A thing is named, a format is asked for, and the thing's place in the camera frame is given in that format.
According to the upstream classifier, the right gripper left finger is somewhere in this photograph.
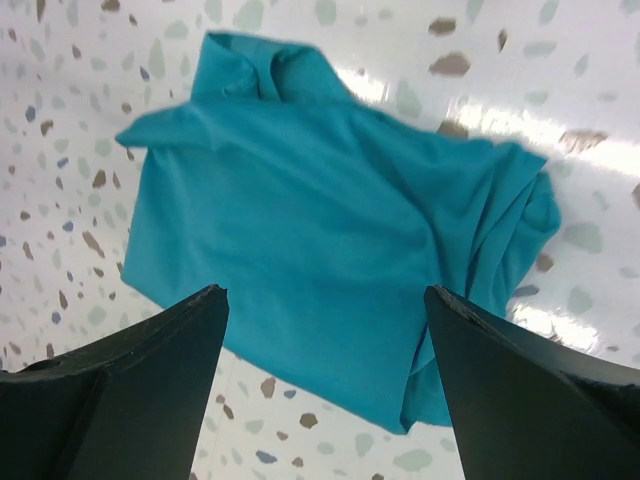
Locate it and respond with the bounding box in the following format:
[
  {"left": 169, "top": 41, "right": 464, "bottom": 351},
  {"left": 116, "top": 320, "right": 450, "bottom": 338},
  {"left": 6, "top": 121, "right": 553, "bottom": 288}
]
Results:
[{"left": 1, "top": 285, "right": 229, "bottom": 480}]

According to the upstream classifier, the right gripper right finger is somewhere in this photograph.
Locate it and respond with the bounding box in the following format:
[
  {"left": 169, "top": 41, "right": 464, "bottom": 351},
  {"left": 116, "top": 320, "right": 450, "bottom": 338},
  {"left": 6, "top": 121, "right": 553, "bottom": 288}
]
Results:
[{"left": 424, "top": 286, "right": 639, "bottom": 480}]

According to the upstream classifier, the teal t shirt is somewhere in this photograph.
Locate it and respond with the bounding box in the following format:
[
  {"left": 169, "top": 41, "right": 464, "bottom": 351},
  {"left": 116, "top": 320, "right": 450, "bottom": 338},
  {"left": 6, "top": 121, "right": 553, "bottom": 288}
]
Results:
[{"left": 117, "top": 32, "right": 561, "bottom": 434}]

